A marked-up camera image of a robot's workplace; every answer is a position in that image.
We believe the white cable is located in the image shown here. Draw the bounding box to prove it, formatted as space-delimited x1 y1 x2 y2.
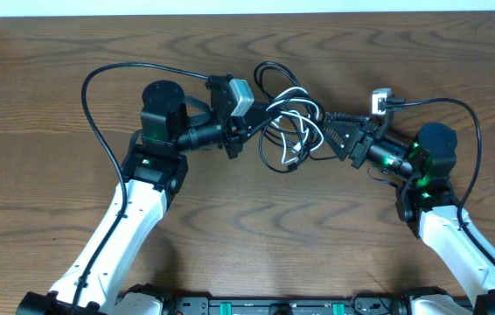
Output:
264 86 325 165

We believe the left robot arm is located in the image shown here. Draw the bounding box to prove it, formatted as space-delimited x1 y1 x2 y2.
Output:
17 76 280 315

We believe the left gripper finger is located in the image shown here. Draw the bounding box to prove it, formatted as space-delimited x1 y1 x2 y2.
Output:
247 115 277 139
247 102 280 121

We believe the left camera cable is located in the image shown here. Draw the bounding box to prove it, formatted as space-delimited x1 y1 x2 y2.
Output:
68 61 212 315

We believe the right camera cable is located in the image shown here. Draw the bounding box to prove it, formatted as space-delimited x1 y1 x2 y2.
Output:
387 96 495 294

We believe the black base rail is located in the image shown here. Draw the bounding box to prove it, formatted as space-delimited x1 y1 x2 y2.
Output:
115 283 476 315

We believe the camera cable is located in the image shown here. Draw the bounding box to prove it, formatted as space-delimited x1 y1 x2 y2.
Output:
68 61 212 315
387 96 495 294

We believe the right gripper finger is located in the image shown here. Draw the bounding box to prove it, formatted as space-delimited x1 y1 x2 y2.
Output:
326 112 371 125
321 121 363 161

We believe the black cable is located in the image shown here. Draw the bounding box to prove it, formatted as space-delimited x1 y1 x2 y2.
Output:
253 60 340 174

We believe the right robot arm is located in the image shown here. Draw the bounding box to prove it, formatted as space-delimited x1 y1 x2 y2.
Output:
321 97 495 314

